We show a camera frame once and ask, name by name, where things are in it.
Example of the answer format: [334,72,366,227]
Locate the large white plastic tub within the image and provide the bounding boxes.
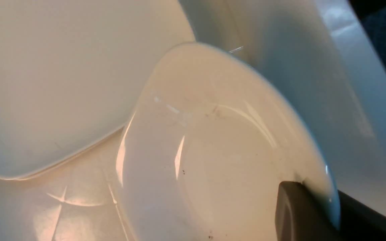
[0,0,386,241]

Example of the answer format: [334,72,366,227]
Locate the stacked white square plates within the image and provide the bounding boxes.
[0,0,195,180]

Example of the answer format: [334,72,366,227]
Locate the white bowl front tray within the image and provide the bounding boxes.
[115,43,341,241]

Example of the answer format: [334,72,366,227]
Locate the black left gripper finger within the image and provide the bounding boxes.
[275,181,386,241]

